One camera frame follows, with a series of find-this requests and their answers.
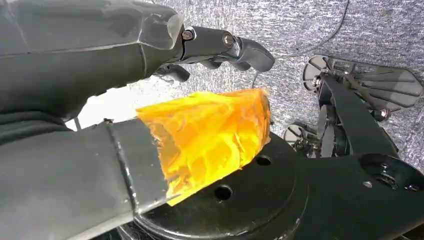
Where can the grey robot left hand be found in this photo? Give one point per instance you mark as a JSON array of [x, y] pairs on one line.
[[66, 185]]

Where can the black robot leg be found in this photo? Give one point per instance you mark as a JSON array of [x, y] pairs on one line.
[[298, 198]]

